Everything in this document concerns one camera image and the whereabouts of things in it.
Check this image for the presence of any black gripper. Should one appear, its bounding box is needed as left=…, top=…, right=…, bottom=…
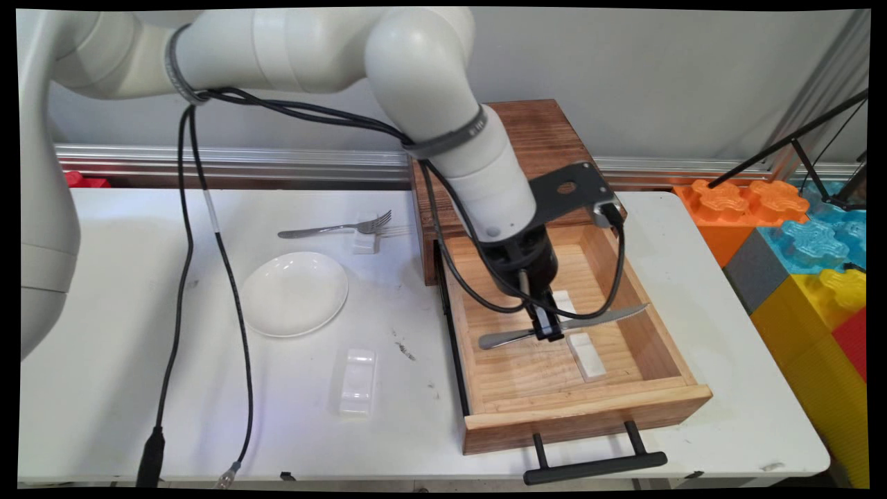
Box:
left=478, top=227, right=566, bottom=342

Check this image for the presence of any steel table knife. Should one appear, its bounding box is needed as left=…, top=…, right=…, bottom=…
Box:
left=478, top=303, right=651, bottom=350

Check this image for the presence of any light wooden drawer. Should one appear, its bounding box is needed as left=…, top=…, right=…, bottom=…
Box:
left=441, top=223, right=714, bottom=456

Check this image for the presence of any dark wooden cabinet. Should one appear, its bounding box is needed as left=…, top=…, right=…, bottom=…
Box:
left=409, top=99, right=629, bottom=286

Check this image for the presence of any long white cutlery rest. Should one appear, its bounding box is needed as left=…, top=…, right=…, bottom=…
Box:
left=339, top=349, right=378, bottom=417

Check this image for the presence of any small white cutlery rest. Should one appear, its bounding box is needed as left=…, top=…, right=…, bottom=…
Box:
left=352, top=211, right=382, bottom=255

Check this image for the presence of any orange plastic block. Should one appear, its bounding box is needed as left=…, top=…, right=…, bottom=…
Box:
left=674, top=180, right=809, bottom=268

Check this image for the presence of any grey plastic block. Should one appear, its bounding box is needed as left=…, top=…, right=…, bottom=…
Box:
left=723, top=232, right=791, bottom=316

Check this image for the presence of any steel fork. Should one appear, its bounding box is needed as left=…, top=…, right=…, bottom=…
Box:
left=278, top=210, right=393, bottom=239

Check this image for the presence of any white round plate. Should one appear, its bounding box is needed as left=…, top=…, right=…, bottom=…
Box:
left=240, top=251, right=349, bottom=338

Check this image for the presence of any yellow plastic block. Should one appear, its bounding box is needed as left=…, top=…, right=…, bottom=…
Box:
left=750, top=269, right=870, bottom=489

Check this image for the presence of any blue plastic block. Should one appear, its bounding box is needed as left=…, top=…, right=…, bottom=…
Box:
left=755, top=182, right=868, bottom=277

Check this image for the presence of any black tripod stand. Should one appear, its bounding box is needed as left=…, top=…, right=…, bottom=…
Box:
left=707, top=90, right=869, bottom=213

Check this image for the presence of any black drawer slide rail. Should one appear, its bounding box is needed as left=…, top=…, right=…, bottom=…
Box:
left=435, top=243, right=473, bottom=417

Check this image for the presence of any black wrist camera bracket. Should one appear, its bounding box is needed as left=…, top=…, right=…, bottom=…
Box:
left=530, top=161, right=624, bottom=230

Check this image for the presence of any black drawer handle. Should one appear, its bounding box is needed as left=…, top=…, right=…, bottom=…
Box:
left=523, top=420, right=669, bottom=486

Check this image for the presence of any grey cable strap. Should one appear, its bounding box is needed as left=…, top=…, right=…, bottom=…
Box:
left=403, top=104, right=489, bottom=161
left=164, top=24, right=210, bottom=106

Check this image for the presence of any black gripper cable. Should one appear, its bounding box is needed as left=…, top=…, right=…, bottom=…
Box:
left=186, top=87, right=536, bottom=490

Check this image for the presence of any aluminium wall rail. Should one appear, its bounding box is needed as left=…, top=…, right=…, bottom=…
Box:
left=54, top=143, right=863, bottom=188

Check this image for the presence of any black camera cable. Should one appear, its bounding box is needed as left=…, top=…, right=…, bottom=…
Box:
left=135, top=87, right=628, bottom=489

